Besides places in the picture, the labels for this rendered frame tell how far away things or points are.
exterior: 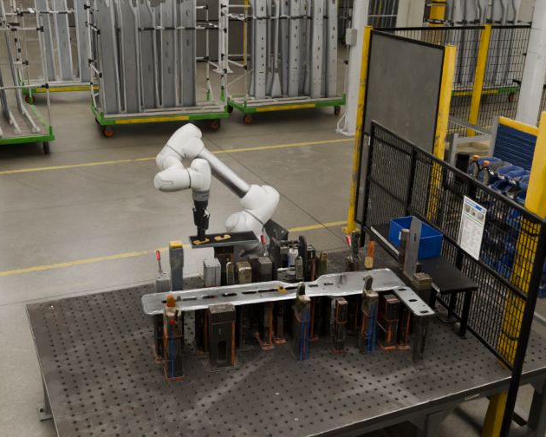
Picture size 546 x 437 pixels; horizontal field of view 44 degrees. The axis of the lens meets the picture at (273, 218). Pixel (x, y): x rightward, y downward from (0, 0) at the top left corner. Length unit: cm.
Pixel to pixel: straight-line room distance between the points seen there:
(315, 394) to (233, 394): 38
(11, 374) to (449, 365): 278
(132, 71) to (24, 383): 626
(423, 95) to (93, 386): 353
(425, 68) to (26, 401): 378
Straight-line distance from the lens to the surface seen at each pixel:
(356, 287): 358
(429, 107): 559
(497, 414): 387
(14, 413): 447
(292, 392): 328
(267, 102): 1093
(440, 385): 346
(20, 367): 487
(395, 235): 405
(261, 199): 405
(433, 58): 554
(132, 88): 1013
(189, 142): 398
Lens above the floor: 264
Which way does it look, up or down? 22 degrees down
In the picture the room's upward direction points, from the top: 2 degrees clockwise
